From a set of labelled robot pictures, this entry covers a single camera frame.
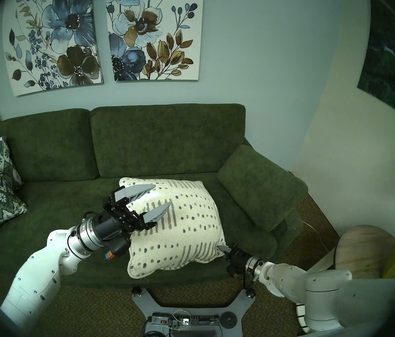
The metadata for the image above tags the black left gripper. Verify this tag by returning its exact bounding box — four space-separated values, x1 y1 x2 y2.
90 184 173 251

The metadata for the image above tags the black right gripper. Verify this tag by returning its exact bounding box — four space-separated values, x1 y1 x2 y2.
217 244 254 279

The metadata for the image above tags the cream cushion with grey stripes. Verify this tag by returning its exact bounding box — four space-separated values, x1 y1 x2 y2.
119 177 227 279

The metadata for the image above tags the black round knob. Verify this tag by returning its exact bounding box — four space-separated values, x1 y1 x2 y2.
220 312 237 329

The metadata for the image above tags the black power strip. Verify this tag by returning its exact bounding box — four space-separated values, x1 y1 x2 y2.
152 313 221 328

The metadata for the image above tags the dark green sofa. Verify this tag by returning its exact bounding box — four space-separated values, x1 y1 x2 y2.
0 104 309 289

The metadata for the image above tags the white slatted chair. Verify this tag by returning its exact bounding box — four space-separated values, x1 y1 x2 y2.
295 249 337 335

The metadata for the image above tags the floral canvas with brown leaves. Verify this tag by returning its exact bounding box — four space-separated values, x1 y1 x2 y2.
106 0 204 82

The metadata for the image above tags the floral canvas with blue flower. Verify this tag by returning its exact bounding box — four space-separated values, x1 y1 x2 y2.
3 0 104 97

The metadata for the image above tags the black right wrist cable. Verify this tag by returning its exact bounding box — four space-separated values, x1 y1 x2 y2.
241 270 254 292

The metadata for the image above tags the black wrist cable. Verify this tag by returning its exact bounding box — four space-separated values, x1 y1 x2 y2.
241 270 254 292
66 231 93 261

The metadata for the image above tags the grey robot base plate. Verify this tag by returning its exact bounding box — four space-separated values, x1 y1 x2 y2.
131 286 256 337

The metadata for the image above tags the thin white cable loop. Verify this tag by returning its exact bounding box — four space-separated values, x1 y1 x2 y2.
171 309 193 330

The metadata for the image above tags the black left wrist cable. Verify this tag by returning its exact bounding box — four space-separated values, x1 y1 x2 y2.
66 231 93 261

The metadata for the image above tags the white floor cable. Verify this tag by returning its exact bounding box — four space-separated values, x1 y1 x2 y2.
302 220 331 252

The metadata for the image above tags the forest waterfall wall picture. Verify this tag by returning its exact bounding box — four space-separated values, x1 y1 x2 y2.
357 0 395 127

